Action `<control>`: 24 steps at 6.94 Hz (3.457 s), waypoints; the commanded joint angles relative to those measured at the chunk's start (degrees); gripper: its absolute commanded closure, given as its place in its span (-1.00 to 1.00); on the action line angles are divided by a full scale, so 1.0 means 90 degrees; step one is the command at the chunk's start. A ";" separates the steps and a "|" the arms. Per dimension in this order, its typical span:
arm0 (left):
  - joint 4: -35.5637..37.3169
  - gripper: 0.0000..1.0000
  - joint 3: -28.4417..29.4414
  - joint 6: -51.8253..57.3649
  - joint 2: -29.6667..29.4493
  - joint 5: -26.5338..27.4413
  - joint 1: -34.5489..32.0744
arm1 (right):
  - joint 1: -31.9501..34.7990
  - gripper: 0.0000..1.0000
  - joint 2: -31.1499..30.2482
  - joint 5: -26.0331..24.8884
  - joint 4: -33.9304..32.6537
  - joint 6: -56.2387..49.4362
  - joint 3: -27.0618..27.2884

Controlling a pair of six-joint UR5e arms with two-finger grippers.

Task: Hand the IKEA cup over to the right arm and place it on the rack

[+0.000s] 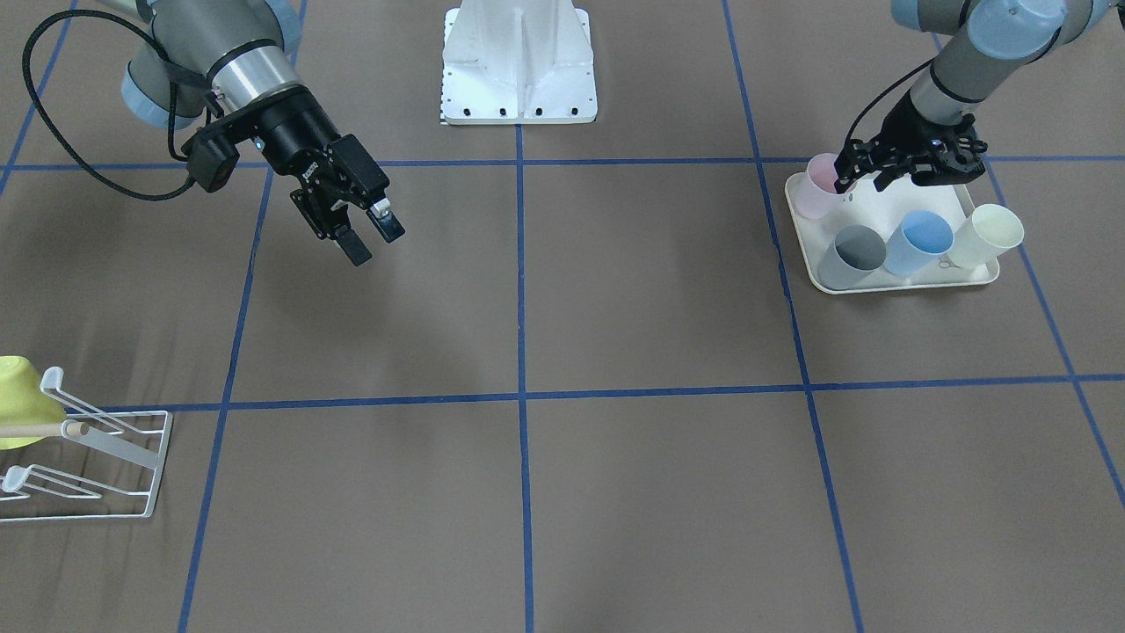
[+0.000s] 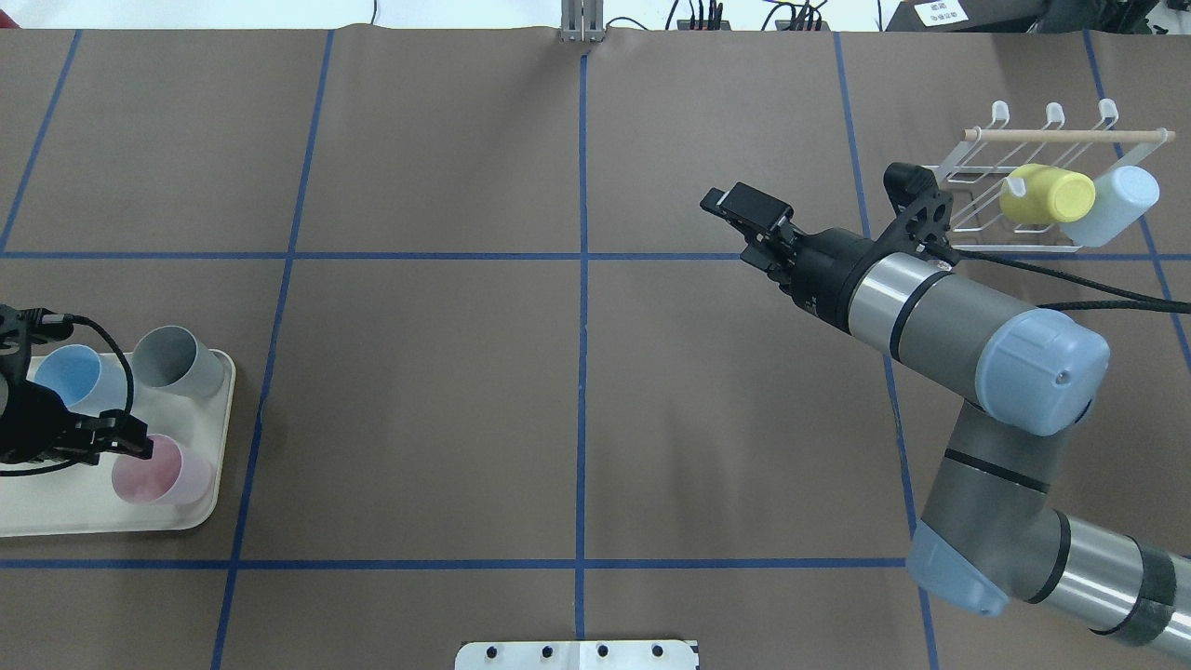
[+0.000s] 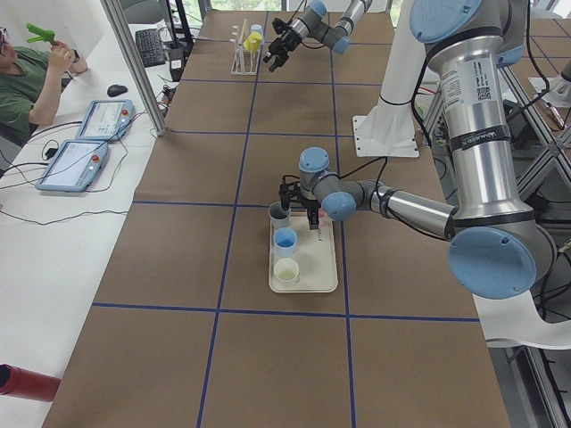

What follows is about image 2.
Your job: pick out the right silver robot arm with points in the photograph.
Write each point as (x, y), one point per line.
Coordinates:
(1028, 375)

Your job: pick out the aluminium frame post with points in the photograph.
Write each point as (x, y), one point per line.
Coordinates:
(582, 21)

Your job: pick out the pink plastic cup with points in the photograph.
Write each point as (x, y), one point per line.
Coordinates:
(175, 475)

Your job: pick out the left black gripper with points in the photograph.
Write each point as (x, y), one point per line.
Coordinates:
(30, 423)

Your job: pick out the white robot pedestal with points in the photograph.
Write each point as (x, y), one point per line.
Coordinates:
(580, 654)

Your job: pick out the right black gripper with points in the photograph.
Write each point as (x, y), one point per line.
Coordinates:
(826, 270)

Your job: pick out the black box with label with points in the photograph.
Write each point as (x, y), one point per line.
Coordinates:
(1011, 17)

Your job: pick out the yellow plastic cup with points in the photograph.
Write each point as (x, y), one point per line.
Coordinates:
(1036, 195)

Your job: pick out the white wire cup rack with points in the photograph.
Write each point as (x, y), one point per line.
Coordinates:
(976, 166)

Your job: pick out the light blue plastic cup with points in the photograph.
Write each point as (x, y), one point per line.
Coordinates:
(1123, 195)

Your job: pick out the cream plastic tray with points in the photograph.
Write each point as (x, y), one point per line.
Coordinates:
(82, 499)

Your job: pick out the grey plastic cup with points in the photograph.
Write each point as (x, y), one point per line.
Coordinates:
(171, 359)

